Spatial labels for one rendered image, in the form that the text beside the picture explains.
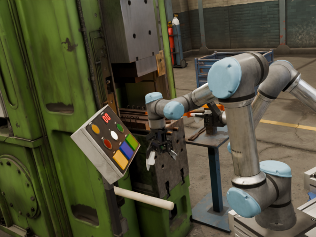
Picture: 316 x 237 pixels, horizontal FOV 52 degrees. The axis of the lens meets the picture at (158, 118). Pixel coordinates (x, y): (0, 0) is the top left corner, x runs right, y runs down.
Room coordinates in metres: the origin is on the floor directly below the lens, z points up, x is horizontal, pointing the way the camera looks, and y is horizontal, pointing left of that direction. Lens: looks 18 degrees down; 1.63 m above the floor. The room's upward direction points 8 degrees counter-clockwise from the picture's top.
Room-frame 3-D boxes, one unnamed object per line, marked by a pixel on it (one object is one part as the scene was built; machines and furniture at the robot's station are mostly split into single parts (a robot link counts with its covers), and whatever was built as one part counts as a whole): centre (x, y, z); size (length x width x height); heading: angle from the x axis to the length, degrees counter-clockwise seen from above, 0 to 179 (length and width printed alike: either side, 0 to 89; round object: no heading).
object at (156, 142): (1.37, 0.00, 1.07); 0.09 x 0.08 x 0.12; 28
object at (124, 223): (1.77, 0.33, 0.36); 0.09 x 0.07 x 0.12; 142
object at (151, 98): (1.38, 0.00, 1.23); 0.09 x 0.08 x 0.11; 36
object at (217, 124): (1.75, -0.32, 1.00); 0.12 x 0.08 x 0.09; 52
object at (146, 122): (2.11, 0.19, 0.96); 0.42 x 0.20 x 0.09; 52
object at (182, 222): (2.16, 0.16, 0.23); 0.55 x 0.37 x 0.47; 52
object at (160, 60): (2.31, -0.07, 1.27); 0.09 x 0.02 x 0.17; 142
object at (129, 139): (1.56, 0.15, 1.01); 0.07 x 0.05 x 0.07; 167
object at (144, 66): (2.11, 0.19, 1.32); 0.42 x 0.20 x 0.10; 52
